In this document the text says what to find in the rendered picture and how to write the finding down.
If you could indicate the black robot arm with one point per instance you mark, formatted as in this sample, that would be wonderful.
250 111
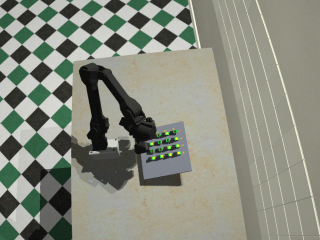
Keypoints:
130 108

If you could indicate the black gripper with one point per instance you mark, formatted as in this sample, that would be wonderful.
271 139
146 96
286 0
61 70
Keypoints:
140 147

